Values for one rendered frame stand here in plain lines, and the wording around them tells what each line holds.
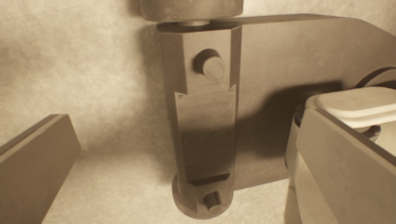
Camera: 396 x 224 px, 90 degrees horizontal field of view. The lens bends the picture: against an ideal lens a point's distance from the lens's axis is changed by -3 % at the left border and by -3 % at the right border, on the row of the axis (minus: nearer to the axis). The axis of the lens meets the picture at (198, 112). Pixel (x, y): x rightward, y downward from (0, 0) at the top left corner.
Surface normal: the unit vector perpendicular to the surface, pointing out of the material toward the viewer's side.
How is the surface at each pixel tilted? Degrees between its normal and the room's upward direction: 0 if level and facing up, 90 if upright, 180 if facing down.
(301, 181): 90
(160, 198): 0
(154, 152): 0
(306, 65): 0
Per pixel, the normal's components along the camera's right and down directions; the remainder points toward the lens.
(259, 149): 0.22, 0.48
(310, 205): -0.07, -0.99
